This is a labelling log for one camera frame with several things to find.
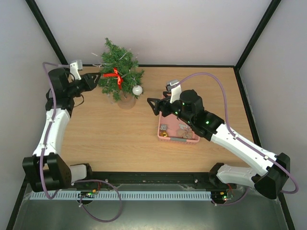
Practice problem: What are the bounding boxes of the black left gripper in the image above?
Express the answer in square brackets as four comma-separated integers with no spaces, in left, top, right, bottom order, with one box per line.
[67,72,101,98]

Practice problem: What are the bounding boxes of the white ball ornament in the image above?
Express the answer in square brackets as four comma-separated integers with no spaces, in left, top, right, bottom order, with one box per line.
[132,85,143,96]

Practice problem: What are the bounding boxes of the clear wire fairy lights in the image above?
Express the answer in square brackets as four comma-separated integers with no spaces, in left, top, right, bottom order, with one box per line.
[91,47,142,104]

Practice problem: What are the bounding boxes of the red bow ornament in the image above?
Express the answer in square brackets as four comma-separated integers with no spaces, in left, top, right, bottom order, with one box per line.
[103,67,123,90]

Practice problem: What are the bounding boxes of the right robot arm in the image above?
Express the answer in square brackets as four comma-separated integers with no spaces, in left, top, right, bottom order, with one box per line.
[147,90,290,199]

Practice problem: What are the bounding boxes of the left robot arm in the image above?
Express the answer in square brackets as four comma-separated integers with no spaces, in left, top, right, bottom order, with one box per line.
[22,68,101,192]

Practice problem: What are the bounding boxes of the small green christmas tree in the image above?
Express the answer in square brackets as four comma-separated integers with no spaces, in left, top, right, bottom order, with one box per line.
[97,37,145,103]

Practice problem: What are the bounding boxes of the round wooden tree base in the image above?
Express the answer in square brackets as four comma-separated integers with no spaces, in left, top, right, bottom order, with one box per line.
[117,94,136,110]

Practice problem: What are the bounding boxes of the silver glitter gift ornament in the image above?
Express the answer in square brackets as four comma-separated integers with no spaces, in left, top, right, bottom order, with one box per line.
[159,124,167,131]

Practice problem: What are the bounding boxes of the pink perforated plastic basket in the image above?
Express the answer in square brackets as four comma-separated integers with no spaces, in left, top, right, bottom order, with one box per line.
[157,112,200,144]

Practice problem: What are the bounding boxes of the silver star ornament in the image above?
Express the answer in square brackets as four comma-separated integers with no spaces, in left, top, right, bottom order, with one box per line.
[178,123,189,129]

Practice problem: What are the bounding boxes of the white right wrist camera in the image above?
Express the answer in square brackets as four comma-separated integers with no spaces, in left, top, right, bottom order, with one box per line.
[166,80,182,104]

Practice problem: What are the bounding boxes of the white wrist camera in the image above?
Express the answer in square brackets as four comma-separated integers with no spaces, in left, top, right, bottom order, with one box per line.
[166,80,182,104]
[70,60,83,80]

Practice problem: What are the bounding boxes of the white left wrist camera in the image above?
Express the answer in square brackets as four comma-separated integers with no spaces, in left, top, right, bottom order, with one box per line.
[70,60,83,80]

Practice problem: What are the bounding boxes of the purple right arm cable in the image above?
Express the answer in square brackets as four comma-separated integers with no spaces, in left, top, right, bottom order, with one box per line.
[177,72,299,194]

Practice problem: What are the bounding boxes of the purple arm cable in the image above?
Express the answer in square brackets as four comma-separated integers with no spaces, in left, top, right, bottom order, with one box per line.
[177,72,299,194]
[39,61,72,200]

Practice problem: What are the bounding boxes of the black enclosure frame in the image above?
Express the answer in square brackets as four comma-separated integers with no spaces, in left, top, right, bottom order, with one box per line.
[7,0,296,230]

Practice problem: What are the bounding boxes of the light blue cable duct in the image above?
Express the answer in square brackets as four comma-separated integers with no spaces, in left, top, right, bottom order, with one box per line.
[30,190,212,200]

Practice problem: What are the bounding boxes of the black aluminium mounting rail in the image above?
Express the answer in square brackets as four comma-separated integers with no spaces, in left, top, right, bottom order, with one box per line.
[89,172,236,191]

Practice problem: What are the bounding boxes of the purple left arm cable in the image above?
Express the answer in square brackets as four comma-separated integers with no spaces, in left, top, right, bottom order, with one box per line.
[39,61,72,200]

